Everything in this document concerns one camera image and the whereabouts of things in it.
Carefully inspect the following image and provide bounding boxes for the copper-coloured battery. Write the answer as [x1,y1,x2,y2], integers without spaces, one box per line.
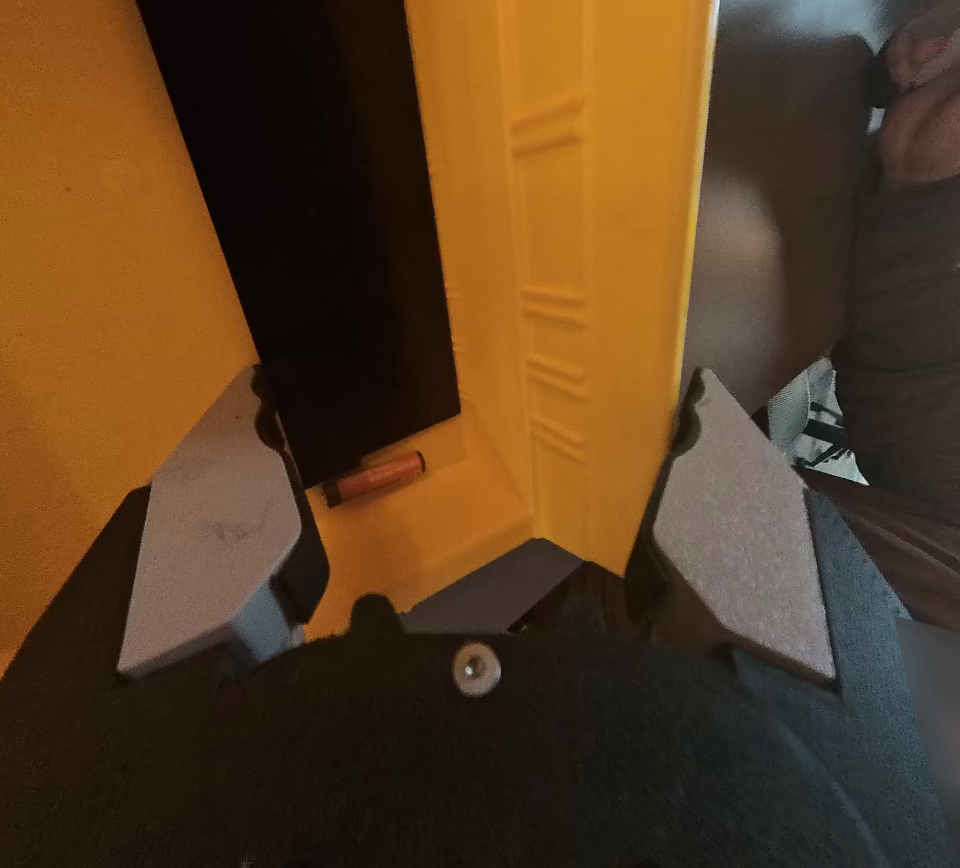
[324,452,427,508]

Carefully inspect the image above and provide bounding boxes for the yellow plastic bin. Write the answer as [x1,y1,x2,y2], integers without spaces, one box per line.
[0,0,727,674]

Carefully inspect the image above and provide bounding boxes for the person's right hand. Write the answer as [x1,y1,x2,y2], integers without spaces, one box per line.
[873,13,960,185]

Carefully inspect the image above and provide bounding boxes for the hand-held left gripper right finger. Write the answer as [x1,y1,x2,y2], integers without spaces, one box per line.
[624,367,839,688]

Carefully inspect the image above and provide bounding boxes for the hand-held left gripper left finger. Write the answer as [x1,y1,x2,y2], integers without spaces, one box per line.
[114,364,333,682]

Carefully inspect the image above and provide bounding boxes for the black panel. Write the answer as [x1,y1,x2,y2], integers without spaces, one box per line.
[105,0,462,488]

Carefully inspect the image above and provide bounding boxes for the person's right forearm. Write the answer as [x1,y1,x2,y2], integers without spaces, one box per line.
[831,167,960,487]

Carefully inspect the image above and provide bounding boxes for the white mesh chair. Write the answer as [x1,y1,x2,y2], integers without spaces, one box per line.
[765,357,852,468]

